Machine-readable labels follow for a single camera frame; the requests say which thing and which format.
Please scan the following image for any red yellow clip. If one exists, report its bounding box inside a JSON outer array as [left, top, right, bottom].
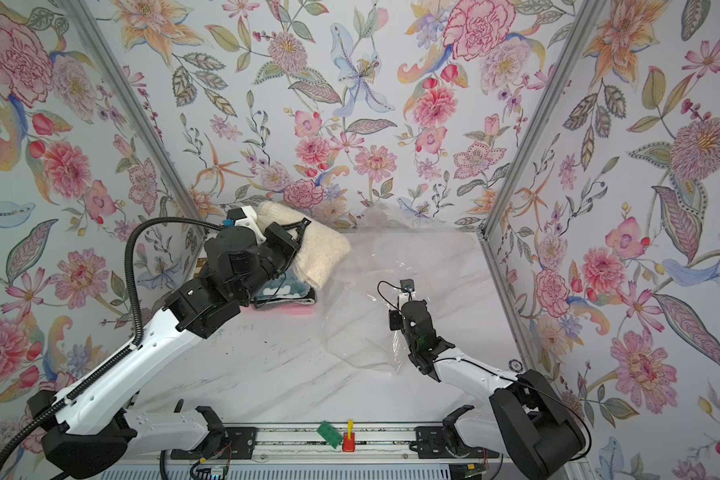
[[342, 420, 356, 453]]

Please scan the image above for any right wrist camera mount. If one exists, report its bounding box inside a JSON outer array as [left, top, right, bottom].
[[397, 279, 415, 306]]

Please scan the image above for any clear plastic vacuum bag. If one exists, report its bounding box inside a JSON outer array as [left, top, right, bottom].
[[320, 204, 479, 374]]

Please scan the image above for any green tag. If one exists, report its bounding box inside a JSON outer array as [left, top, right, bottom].
[[317, 422, 343, 449]]

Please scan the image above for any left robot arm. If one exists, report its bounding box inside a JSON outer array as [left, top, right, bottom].
[[28, 209, 310, 479]]

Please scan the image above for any pink blanket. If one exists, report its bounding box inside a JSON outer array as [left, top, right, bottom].
[[250, 303, 317, 316]]

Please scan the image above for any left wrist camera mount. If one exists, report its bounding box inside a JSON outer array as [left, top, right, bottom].
[[222, 206, 265, 244]]

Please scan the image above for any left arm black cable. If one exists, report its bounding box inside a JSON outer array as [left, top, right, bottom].
[[0, 217, 226, 480]]

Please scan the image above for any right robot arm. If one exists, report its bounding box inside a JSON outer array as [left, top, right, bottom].
[[389, 295, 591, 479]]

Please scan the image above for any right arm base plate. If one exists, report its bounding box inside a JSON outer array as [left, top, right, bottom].
[[409, 426, 485, 460]]

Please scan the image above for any small circuit board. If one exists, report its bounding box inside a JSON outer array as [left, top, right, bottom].
[[189, 460, 229, 480]]

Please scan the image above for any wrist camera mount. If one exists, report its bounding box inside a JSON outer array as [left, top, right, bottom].
[[397, 279, 415, 306], [222, 206, 265, 244]]

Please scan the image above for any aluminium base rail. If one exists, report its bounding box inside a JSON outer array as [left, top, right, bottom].
[[71, 421, 493, 466]]

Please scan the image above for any cream blanket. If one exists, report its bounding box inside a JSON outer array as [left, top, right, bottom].
[[254, 201, 351, 290]]

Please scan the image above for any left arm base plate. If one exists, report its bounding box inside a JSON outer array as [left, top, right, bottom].
[[169, 427, 258, 460]]

